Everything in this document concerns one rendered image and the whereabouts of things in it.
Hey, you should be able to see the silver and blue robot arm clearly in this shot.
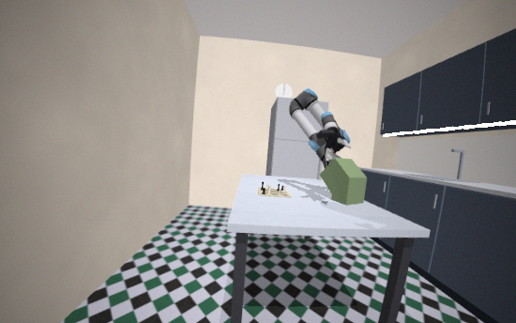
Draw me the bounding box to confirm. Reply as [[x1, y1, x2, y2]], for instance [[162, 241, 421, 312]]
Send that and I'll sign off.
[[289, 88, 350, 168]]

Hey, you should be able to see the chessboard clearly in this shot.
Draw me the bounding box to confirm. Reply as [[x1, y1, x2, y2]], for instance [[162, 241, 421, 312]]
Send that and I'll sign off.
[[258, 187, 292, 198]]

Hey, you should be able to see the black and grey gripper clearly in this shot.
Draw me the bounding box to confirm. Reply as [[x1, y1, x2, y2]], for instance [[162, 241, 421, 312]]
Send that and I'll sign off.
[[325, 127, 351, 166]]

